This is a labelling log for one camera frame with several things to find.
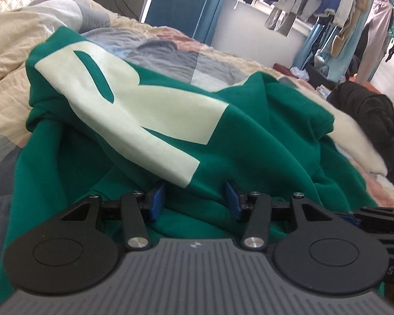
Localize blue curtain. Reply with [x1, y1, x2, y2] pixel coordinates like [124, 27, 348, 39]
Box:
[202, 0, 232, 45]

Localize green hoodie with cream print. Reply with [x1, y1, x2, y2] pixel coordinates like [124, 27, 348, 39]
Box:
[0, 28, 378, 299]

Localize cream fleece blanket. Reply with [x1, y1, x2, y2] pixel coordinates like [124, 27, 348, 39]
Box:
[328, 103, 390, 176]

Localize pink hanging pants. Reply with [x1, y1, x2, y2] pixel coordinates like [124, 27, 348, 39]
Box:
[356, 2, 394, 86]

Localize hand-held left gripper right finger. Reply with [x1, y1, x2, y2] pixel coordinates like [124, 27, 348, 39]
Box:
[225, 180, 334, 248]

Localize clear plastic bag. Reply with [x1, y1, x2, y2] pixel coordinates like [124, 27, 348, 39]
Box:
[289, 66, 311, 80]

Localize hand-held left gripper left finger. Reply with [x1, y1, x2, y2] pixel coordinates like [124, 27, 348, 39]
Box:
[61, 182, 166, 250]

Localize beige hanging garment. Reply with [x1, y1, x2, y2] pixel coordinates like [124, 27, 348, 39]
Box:
[330, 0, 378, 58]

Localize striped hanging shirt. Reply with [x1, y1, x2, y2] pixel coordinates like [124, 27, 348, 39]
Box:
[264, 5, 296, 36]

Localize black puffer jacket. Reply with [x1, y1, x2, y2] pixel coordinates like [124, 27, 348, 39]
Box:
[328, 81, 394, 184]

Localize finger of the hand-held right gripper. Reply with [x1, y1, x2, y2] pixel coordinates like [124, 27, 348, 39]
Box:
[336, 207, 394, 234]

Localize pastel checked quilt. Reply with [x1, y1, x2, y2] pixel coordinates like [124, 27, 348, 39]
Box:
[0, 0, 394, 256]

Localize blue padded board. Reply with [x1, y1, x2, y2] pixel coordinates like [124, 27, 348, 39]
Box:
[144, 0, 212, 38]

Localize light blue hanging pants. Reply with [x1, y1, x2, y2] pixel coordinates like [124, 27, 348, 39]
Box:
[292, 23, 362, 82]

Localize dark storage box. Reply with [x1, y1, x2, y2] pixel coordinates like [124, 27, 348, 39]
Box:
[306, 63, 338, 90]

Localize red suitcase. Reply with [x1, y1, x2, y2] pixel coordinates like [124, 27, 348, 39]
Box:
[272, 63, 299, 77]

